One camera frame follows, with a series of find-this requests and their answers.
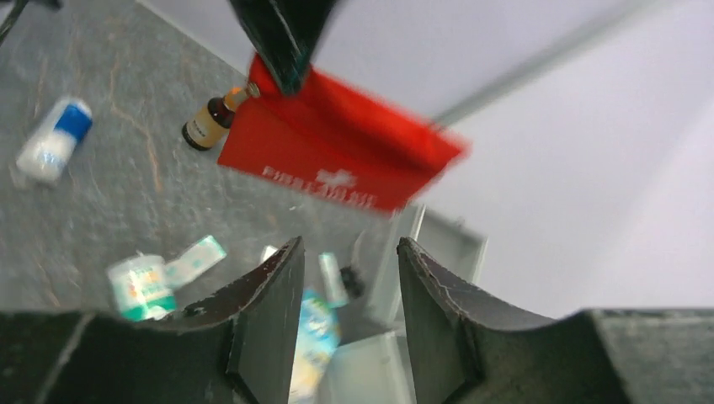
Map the small teal strip packet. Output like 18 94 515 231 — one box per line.
318 252 349 308

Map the red first aid pouch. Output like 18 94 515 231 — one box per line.
218 56 470 215

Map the blue cotton ball bag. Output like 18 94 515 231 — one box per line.
288 289 341 403

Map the grey metal case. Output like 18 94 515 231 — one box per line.
315 205 488 403

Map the blue white small box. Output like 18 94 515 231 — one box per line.
15 97 93 184

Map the white wrapped plaster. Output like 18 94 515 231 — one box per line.
164 235 226 290

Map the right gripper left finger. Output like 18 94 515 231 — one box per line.
1 237 305 403

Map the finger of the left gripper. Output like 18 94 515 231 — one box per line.
229 0 338 96

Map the brown glass bottle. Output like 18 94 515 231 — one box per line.
182 82 260 151

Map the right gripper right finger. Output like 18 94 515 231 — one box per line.
397 237 713 403

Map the white green-label bottle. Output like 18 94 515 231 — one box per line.
107 254 177 322

